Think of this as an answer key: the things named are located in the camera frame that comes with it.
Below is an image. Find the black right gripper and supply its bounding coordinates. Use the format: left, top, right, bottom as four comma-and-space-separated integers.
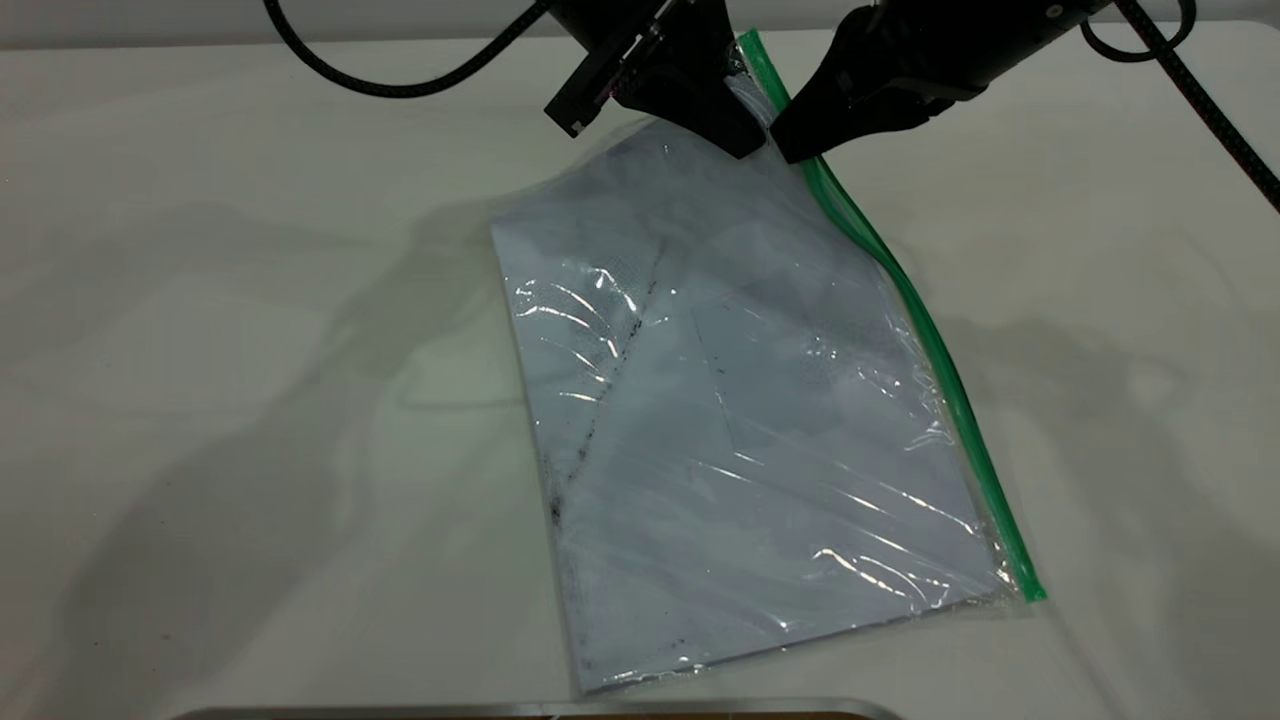
770, 0, 1113, 166

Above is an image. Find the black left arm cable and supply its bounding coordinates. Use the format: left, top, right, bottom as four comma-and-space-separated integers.
262, 0, 556, 99

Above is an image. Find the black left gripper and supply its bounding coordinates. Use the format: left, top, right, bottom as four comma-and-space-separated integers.
545, 0, 769, 161

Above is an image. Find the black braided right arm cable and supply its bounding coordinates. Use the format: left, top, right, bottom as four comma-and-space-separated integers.
1080, 0, 1280, 213

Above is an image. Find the clear zip bag green strip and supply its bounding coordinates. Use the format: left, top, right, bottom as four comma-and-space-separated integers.
490, 28, 1048, 696

